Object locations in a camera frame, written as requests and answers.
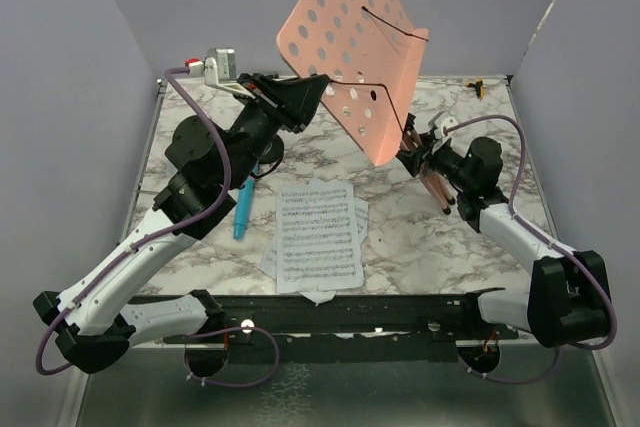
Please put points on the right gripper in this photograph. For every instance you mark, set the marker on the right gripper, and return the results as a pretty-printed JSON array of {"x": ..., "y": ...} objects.
[{"x": 414, "y": 158}]

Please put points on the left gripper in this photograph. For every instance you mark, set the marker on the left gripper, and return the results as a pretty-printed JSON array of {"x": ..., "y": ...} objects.
[{"x": 292, "y": 102}]

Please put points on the pink perforated music stand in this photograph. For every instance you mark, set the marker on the pink perforated music stand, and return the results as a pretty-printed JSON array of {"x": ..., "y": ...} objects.
[{"x": 372, "y": 52}]

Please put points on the sheet music page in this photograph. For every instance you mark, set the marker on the sheet music page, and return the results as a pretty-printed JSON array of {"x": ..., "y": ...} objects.
[
  {"x": 318, "y": 247},
  {"x": 268, "y": 264}
]

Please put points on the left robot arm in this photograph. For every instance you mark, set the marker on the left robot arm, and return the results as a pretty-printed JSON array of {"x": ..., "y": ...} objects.
[{"x": 94, "y": 322}]

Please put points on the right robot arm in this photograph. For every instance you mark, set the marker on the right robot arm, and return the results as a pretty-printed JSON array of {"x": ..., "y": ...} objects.
[{"x": 565, "y": 303}]

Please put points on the black microphone desk stand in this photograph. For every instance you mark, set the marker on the black microphone desk stand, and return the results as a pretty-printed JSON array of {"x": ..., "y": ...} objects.
[{"x": 273, "y": 152}]

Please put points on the yellow black clamp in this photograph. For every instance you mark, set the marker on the yellow black clamp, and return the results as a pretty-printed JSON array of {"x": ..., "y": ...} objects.
[{"x": 478, "y": 87}]

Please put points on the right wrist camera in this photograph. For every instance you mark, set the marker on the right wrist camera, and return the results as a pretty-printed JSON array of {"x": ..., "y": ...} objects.
[{"x": 441, "y": 123}]

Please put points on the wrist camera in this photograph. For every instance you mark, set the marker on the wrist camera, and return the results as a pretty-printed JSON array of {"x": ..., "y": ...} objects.
[
  {"x": 441, "y": 123},
  {"x": 218, "y": 69}
]

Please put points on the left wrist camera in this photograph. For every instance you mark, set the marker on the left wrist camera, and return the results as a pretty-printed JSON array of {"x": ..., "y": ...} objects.
[{"x": 218, "y": 69}]

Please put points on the blue toy recorder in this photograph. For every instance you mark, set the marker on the blue toy recorder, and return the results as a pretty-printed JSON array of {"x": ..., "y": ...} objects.
[{"x": 242, "y": 210}]

